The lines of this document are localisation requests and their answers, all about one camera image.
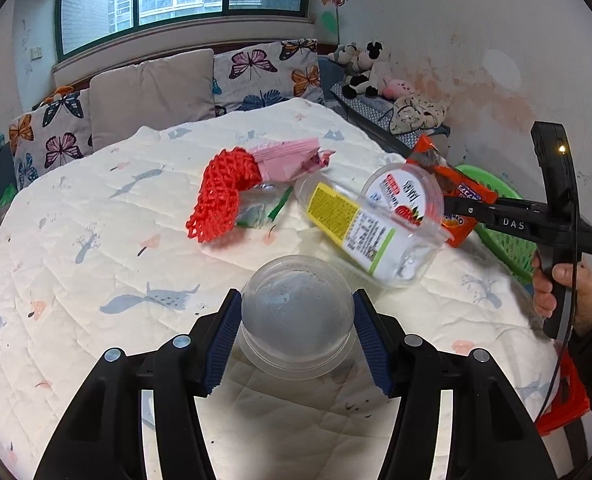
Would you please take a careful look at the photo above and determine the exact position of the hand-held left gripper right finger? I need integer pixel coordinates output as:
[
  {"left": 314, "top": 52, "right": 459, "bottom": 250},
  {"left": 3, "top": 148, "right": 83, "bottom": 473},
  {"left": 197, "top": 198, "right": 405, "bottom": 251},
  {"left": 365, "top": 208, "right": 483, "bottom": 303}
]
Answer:
[{"left": 352, "top": 288, "right": 559, "bottom": 480}]

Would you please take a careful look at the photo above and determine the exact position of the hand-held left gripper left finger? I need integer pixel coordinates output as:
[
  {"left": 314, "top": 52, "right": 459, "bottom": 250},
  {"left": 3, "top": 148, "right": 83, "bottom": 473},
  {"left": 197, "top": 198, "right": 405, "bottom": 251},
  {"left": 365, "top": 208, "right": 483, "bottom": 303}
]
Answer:
[{"left": 33, "top": 289, "right": 243, "bottom": 480}]

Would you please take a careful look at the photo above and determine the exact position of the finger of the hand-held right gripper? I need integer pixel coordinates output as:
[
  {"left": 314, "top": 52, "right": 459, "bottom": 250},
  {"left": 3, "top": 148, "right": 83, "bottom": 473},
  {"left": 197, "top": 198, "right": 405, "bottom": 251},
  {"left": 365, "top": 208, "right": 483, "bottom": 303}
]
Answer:
[{"left": 443, "top": 193, "right": 497, "bottom": 222}]

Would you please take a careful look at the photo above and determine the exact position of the orange snack wrapper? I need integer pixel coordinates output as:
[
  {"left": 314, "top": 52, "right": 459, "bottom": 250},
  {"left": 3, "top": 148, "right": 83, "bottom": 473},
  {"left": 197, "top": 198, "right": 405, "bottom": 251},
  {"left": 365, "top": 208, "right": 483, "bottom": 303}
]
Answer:
[{"left": 407, "top": 135, "right": 499, "bottom": 248}]

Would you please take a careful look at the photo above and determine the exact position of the green plastic basket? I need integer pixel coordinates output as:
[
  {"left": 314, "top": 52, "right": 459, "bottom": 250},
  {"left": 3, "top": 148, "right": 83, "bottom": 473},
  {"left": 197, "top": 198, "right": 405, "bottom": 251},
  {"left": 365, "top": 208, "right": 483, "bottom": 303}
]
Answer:
[{"left": 453, "top": 164, "right": 539, "bottom": 286}]

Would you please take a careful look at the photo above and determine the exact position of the clear plastic cup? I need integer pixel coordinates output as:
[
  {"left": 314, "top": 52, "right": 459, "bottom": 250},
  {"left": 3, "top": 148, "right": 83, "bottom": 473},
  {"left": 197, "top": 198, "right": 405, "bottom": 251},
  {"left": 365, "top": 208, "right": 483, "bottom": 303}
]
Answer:
[{"left": 240, "top": 255, "right": 355, "bottom": 375}]

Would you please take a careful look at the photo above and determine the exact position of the clear labelled plastic container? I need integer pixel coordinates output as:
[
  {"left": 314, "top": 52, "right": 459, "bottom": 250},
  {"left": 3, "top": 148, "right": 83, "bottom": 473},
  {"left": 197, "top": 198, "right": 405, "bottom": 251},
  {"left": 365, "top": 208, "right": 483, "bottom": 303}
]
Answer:
[{"left": 294, "top": 162, "right": 446, "bottom": 291}]

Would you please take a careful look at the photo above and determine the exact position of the person's right hand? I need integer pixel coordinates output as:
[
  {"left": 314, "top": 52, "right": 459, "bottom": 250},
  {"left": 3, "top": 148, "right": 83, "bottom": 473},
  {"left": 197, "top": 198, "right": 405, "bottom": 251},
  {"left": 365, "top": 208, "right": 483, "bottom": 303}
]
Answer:
[{"left": 532, "top": 255, "right": 592, "bottom": 338}]

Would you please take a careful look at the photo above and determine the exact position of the cream patterned cloth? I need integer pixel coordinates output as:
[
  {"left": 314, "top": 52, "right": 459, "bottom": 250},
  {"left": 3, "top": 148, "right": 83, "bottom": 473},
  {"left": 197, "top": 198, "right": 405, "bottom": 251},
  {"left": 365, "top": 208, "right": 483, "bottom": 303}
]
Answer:
[{"left": 391, "top": 92, "right": 451, "bottom": 136}]

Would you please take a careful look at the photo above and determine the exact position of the blue striped sofa cover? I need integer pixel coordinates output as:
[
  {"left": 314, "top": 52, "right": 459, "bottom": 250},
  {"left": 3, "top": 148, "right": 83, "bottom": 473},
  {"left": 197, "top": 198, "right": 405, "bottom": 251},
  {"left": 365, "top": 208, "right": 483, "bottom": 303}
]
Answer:
[{"left": 320, "top": 57, "right": 456, "bottom": 161}]

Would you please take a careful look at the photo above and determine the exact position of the pink plush toy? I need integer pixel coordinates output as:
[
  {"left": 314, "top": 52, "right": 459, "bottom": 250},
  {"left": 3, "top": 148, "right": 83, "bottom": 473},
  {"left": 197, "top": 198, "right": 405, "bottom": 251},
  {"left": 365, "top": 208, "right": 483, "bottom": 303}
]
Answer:
[{"left": 380, "top": 76, "right": 417, "bottom": 101}]

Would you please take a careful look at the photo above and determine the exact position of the red foam net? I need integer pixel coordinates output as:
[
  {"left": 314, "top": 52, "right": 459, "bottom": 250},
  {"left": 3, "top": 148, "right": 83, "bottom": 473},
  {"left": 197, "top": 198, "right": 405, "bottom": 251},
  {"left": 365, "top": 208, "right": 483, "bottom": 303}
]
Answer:
[{"left": 186, "top": 148, "right": 263, "bottom": 244}]

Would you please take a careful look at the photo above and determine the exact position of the white quilted blanket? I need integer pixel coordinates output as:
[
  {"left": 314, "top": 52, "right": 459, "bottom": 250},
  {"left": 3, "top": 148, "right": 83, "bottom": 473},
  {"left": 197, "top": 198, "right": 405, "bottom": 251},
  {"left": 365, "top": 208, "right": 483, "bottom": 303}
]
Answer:
[{"left": 0, "top": 96, "right": 571, "bottom": 480}]

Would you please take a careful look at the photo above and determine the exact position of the red plastic stool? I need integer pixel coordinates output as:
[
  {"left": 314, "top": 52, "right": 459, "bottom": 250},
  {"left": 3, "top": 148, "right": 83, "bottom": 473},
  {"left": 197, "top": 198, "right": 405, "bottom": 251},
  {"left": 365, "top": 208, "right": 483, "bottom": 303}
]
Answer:
[{"left": 536, "top": 350, "right": 591, "bottom": 436}]

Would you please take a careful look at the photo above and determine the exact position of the black and white cow plush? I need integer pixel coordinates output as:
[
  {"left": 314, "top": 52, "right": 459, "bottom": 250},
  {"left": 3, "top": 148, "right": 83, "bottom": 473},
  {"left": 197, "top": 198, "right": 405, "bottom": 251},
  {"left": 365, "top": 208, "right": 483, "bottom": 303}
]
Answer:
[{"left": 343, "top": 41, "right": 391, "bottom": 98}]

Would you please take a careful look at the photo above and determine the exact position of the pink paper wrapper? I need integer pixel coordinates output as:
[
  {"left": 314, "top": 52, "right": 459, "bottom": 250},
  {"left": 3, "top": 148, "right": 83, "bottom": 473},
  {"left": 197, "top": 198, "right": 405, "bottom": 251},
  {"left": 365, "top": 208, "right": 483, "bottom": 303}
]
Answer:
[{"left": 251, "top": 137, "right": 337, "bottom": 183}]

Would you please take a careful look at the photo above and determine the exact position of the grey and white plush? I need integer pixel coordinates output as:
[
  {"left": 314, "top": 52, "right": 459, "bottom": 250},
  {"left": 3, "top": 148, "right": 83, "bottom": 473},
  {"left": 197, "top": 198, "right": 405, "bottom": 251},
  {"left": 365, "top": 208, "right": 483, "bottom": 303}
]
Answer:
[{"left": 327, "top": 44, "right": 359, "bottom": 64}]

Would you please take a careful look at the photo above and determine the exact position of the butterfly print pillow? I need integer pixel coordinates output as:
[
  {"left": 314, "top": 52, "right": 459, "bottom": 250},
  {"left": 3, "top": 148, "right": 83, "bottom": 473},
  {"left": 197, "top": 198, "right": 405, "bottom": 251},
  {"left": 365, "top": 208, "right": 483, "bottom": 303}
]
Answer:
[
  {"left": 212, "top": 38, "right": 325, "bottom": 118},
  {"left": 8, "top": 87, "right": 94, "bottom": 191}
]

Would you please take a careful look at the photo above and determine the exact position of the beige cushion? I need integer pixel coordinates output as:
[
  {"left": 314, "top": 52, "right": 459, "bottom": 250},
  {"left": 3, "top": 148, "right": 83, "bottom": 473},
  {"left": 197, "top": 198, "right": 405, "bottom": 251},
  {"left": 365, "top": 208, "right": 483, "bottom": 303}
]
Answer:
[{"left": 90, "top": 49, "right": 217, "bottom": 153}]

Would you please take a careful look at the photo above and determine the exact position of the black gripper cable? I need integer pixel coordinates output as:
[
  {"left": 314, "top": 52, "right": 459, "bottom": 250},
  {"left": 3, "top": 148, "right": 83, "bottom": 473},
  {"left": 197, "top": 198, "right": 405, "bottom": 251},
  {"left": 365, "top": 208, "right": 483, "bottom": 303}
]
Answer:
[{"left": 534, "top": 200, "right": 579, "bottom": 428}]

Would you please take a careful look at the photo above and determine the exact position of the green wall sticker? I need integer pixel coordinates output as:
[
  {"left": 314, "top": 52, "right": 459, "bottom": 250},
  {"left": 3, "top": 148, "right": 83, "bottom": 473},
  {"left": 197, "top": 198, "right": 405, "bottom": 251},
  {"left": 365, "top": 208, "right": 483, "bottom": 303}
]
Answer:
[{"left": 321, "top": 10, "right": 340, "bottom": 44}]

